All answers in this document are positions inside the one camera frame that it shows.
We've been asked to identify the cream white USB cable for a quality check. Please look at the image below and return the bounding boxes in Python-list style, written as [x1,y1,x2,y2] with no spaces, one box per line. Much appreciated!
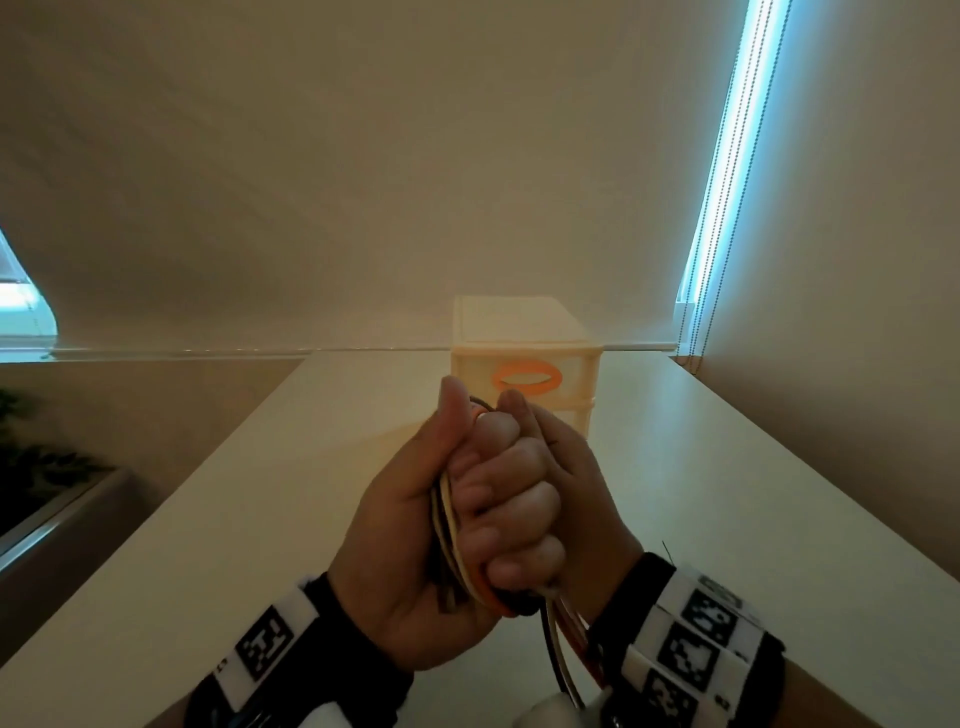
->
[437,468,489,605]

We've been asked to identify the person's left forearm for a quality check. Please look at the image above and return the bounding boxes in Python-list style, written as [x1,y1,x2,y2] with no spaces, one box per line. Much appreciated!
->
[146,697,198,728]

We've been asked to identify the beaded blind pull chain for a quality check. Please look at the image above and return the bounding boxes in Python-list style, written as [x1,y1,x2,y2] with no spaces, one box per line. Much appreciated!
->
[673,0,796,374]

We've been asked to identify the person's right hand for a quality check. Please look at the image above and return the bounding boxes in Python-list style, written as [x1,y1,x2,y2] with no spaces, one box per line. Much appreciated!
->
[494,387,646,628]

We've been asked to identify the bright narrow window strip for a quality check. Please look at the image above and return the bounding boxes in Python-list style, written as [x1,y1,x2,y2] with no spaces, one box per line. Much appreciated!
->
[673,0,796,373]

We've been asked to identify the orange cable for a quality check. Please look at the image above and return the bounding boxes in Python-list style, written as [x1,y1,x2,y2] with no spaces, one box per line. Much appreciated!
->
[468,403,605,688]

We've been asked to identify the cream three-drawer organiser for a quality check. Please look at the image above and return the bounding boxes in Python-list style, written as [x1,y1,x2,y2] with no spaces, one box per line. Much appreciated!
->
[449,294,604,445]

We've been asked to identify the person's left hand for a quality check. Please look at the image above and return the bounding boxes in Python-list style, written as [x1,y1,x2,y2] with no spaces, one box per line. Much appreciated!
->
[327,374,569,674]

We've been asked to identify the bright window corner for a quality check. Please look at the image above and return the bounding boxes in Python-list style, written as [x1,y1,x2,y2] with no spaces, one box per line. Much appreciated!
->
[0,228,60,363]

